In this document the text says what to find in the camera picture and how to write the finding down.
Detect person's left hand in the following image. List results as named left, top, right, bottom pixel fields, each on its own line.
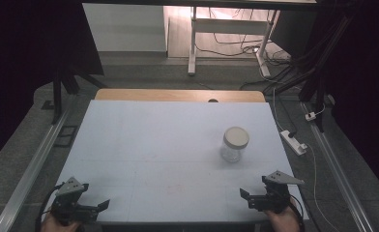
left=40, top=212, right=82, bottom=232

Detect cream round jar lid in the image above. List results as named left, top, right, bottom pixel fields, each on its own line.
left=223, top=126, right=250, bottom=150

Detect tangled black floor cables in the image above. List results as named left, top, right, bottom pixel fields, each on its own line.
left=195, top=7, right=297, bottom=92

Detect black floor bracket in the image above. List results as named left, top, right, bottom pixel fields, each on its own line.
left=53, top=125, right=79, bottom=149

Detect aluminium floor rail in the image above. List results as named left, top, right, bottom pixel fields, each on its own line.
left=301, top=101, right=375, bottom=232
left=0, top=107, right=72, bottom=232

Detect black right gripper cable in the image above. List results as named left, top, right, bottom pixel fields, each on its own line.
left=288, top=196, right=306, bottom=232

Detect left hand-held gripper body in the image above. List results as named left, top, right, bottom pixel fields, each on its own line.
left=50, top=176, right=99, bottom=225

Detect white power strip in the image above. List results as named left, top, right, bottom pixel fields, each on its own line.
left=279, top=130, right=308, bottom=157

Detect person's right hand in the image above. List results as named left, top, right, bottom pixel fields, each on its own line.
left=264, top=200, right=302, bottom=232

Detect white desk frame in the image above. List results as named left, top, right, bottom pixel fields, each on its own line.
left=187, top=5, right=281, bottom=78

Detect white wall panel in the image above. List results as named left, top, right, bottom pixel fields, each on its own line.
left=82, top=3, right=168, bottom=53

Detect white table cover sheet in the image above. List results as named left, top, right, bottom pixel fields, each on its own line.
left=40, top=99, right=309, bottom=224

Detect black metal stand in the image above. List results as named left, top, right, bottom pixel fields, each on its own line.
left=49, top=64, right=108, bottom=126
left=264, top=13, right=356, bottom=133

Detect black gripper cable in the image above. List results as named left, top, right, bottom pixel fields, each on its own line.
left=35, top=182, right=66, bottom=232
left=288, top=196, right=306, bottom=232

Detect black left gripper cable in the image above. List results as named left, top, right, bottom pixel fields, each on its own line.
left=35, top=182, right=66, bottom=232

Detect clear glass jar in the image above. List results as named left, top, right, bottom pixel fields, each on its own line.
left=219, top=126, right=250, bottom=163

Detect thin white power cable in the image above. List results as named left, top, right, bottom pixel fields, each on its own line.
left=302, top=141, right=340, bottom=232

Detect wooden table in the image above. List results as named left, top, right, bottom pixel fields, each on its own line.
left=94, top=88, right=267, bottom=103

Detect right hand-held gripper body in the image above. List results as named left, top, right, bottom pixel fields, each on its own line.
left=260, top=170, right=306, bottom=215

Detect black curtain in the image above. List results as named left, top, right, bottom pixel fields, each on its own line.
left=271, top=0, right=379, bottom=201
left=0, top=0, right=105, bottom=172

